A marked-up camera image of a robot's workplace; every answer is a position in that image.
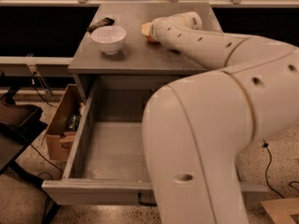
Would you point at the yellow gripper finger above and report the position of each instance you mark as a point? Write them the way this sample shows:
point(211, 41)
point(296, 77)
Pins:
point(145, 28)

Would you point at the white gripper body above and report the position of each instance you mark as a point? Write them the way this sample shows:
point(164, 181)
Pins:
point(154, 30)

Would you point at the red apple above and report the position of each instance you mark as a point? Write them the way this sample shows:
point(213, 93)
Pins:
point(150, 39)

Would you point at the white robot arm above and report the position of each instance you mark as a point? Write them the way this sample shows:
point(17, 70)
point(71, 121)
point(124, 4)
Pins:
point(193, 128)

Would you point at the grey open drawer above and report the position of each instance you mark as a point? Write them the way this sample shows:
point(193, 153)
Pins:
point(106, 164)

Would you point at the grey cabinet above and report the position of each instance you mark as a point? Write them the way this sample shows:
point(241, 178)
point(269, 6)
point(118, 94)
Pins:
point(138, 56)

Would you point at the white ceramic bowl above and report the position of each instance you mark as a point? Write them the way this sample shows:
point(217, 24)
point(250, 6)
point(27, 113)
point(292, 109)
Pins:
point(109, 39)

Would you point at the black remote control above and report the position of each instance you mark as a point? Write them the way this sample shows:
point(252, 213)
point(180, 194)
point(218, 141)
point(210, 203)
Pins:
point(101, 23)

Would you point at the green can in box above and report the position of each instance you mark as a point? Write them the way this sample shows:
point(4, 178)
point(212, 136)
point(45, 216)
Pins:
point(73, 123)

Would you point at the cardboard box on floor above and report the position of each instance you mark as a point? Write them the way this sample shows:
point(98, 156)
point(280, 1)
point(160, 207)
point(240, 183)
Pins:
point(59, 139)

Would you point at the black chair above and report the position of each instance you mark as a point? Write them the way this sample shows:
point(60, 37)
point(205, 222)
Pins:
point(20, 126)

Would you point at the flat cardboard piece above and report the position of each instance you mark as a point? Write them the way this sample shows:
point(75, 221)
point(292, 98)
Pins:
point(283, 211)

